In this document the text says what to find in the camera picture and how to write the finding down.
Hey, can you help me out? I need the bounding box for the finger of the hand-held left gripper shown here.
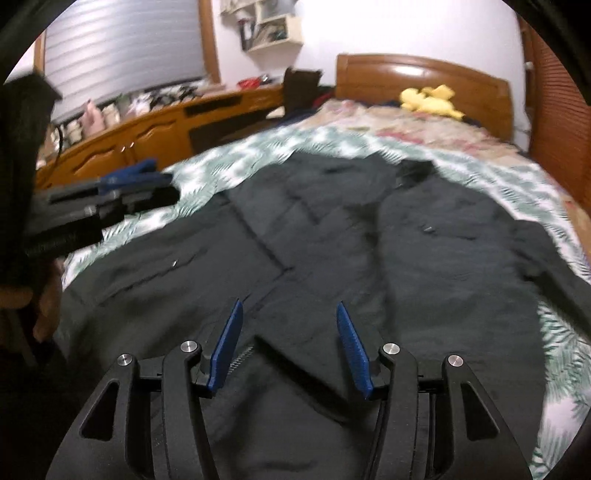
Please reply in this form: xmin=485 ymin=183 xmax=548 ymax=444
xmin=46 ymin=178 xmax=181 ymax=219
xmin=98 ymin=159 xmax=161 ymax=192

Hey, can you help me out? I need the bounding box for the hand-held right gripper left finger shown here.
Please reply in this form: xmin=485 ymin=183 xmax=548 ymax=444
xmin=46 ymin=299 xmax=245 ymax=480

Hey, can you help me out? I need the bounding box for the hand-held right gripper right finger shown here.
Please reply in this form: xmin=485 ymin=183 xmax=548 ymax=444
xmin=336 ymin=302 xmax=532 ymax=480

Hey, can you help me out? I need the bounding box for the black jacket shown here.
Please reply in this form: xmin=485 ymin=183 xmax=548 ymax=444
xmin=55 ymin=150 xmax=591 ymax=480

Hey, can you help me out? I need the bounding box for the person's left hand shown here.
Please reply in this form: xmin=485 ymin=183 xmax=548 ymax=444
xmin=0 ymin=263 xmax=64 ymax=343

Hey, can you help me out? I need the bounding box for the wooden desk cabinet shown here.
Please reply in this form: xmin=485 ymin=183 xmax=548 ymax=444
xmin=34 ymin=83 xmax=286 ymax=191

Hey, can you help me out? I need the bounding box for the grey window blind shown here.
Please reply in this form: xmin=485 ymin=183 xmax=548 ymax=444
xmin=44 ymin=0 xmax=206 ymax=126

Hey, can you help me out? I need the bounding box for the dark brown chair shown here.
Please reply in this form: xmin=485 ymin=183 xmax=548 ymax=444
xmin=283 ymin=67 xmax=324 ymax=121

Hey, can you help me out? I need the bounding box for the floral quilt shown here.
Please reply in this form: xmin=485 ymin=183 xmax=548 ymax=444
xmin=268 ymin=98 xmax=591 ymax=217

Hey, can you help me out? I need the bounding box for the fern print blanket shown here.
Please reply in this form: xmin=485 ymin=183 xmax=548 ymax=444
xmin=62 ymin=124 xmax=591 ymax=480

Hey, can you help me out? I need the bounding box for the yellow plush toy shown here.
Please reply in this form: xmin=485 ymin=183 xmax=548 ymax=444
xmin=399 ymin=84 xmax=465 ymax=121

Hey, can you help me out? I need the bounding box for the wooden bed headboard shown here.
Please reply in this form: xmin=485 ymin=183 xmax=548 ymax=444
xmin=335 ymin=53 xmax=515 ymax=141

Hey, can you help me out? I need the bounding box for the wooden window frame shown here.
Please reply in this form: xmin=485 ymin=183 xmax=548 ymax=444
xmin=198 ymin=0 xmax=223 ymax=86

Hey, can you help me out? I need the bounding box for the white wall shelf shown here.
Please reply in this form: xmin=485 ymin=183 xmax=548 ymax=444
xmin=221 ymin=0 xmax=304 ymax=52

